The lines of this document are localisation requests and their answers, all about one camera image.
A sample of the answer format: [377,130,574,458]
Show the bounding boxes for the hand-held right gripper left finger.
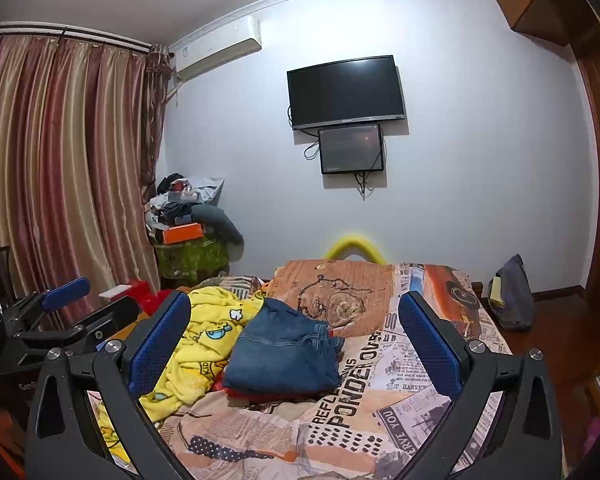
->
[25,291,192,480]

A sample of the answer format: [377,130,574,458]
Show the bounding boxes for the small black wall monitor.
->
[318,124,385,175]

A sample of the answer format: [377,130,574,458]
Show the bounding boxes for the striped red gold curtain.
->
[0,30,148,331]
[140,42,174,206]

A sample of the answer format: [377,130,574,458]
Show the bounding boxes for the orange box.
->
[161,222,204,245]

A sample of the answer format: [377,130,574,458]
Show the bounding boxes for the white air conditioner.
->
[175,15,263,81]

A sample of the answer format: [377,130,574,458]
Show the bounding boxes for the yellow cartoon print blanket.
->
[95,285,268,466]

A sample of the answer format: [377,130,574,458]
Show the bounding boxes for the blue denim jeans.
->
[222,297,346,393]

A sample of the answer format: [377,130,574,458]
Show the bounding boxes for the pile of mixed clothes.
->
[145,172,226,241]

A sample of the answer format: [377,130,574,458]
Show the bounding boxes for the grey blue bag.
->
[487,254,535,332]

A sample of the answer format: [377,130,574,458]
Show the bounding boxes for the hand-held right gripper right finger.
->
[399,291,563,480]

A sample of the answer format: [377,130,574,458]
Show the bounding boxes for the newspaper print bedsheet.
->
[87,260,513,480]

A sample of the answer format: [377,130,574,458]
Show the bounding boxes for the black wall television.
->
[286,55,407,131]

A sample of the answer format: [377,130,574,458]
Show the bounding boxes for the white curtain rail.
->
[0,21,153,54]

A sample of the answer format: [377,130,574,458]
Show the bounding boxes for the yellow curved cushion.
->
[325,232,386,264]

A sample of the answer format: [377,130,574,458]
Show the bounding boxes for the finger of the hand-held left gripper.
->
[19,295,141,356]
[2,275,91,331]

